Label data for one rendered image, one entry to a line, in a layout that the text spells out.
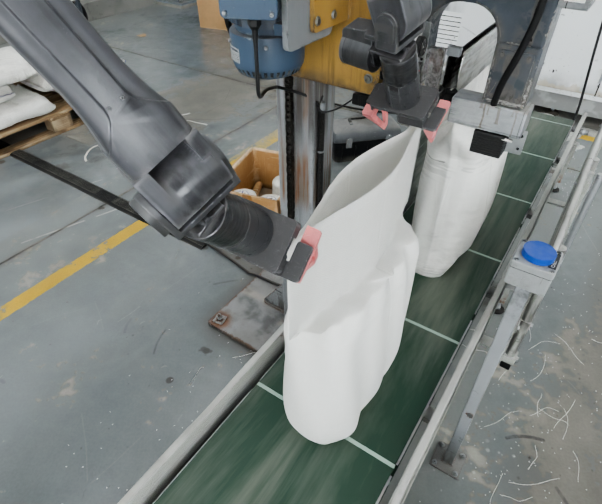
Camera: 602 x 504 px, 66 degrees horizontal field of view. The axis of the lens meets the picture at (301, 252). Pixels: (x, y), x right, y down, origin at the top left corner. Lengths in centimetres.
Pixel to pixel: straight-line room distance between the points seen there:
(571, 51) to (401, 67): 305
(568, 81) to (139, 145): 359
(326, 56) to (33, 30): 83
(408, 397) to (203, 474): 53
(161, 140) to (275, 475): 89
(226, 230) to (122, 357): 148
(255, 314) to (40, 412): 81
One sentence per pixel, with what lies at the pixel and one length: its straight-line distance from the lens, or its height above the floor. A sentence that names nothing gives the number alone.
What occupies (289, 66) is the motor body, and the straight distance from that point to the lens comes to 98.
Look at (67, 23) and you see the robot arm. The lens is 36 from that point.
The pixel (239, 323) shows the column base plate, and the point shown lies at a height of 2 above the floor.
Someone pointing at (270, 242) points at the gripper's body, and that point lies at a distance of 53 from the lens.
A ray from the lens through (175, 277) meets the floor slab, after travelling 214.
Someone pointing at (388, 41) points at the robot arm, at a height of 123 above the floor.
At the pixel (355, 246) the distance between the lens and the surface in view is 79.
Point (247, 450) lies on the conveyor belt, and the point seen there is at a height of 38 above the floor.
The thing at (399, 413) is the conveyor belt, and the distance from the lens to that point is 123.
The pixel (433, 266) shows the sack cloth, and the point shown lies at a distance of 156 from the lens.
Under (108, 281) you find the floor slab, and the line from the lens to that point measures 222.
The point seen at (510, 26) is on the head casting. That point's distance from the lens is 95.
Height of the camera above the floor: 142
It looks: 40 degrees down
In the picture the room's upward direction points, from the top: straight up
